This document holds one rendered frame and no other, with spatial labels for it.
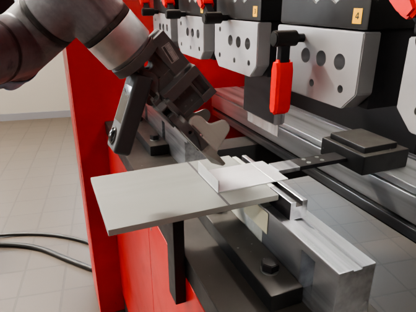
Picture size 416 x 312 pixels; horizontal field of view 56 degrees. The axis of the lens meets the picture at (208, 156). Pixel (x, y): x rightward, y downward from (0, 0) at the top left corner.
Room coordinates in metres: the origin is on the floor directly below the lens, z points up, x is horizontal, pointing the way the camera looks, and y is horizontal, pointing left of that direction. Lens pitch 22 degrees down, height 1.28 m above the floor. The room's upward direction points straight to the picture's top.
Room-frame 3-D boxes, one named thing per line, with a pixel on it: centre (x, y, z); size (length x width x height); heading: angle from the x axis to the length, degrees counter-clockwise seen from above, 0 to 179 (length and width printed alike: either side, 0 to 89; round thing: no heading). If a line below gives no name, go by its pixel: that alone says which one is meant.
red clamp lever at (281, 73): (0.46, -0.09, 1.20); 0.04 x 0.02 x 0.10; 113
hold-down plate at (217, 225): (0.57, -0.05, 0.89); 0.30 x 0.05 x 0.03; 23
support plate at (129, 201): (0.57, 0.05, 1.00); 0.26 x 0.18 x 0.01; 113
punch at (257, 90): (0.63, -0.09, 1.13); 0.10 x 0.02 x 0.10; 23
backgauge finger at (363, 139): (0.69, -0.24, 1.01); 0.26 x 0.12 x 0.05; 113
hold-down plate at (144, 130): (1.16, 0.19, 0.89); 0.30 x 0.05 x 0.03; 23
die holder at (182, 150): (1.14, 0.12, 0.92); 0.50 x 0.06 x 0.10; 23
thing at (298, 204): (0.61, -0.10, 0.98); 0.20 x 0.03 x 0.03; 23
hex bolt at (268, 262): (0.48, -0.09, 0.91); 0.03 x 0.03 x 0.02
